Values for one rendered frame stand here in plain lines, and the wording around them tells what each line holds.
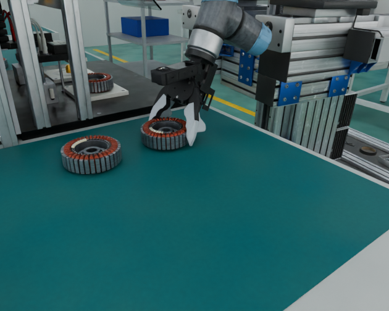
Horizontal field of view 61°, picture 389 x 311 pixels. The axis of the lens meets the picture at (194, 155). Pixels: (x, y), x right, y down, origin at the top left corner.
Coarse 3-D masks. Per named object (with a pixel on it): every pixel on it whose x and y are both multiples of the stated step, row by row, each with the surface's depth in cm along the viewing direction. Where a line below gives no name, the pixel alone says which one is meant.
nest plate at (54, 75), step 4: (64, 68) 122; (44, 72) 116; (48, 72) 116; (52, 72) 117; (56, 72) 117; (64, 72) 117; (88, 72) 118; (92, 72) 118; (48, 76) 112; (52, 76) 112; (56, 76) 112; (60, 76) 112; (64, 76) 112; (68, 76) 112; (52, 80) 109; (56, 80) 108; (60, 80) 109; (64, 80) 110; (68, 80) 111
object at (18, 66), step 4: (12, 64) 108; (16, 64) 108; (16, 68) 104; (20, 68) 104; (16, 72) 105; (20, 72) 105; (16, 76) 107; (20, 76) 105; (16, 80) 110; (20, 80) 106; (24, 80) 106; (20, 84) 106; (24, 84) 107
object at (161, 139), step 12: (156, 120) 76; (168, 120) 76; (180, 120) 76; (144, 132) 71; (156, 132) 71; (168, 132) 73; (180, 132) 70; (144, 144) 72; (156, 144) 70; (168, 144) 70; (180, 144) 71
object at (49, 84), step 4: (48, 80) 91; (44, 84) 88; (48, 84) 88; (52, 84) 89; (44, 88) 88; (48, 88) 88; (52, 88) 89; (44, 92) 88; (48, 92) 89; (56, 92) 90; (48, 96) 89; (56, 96) 90; (48, 100) 90; (52, 100) 90; (56, 100) 91
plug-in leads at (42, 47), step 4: (32, 24) 85; (36, 24) 84; (36, 28) 86; (40, 28) 83; (36, 32) 86; (40, 36) 87; (40, 40) 88; (44, 40) 84; (40, 44) 88; (44, 44) 84; (40, 48) 88; (44, 48) 85; (44, 52) 85
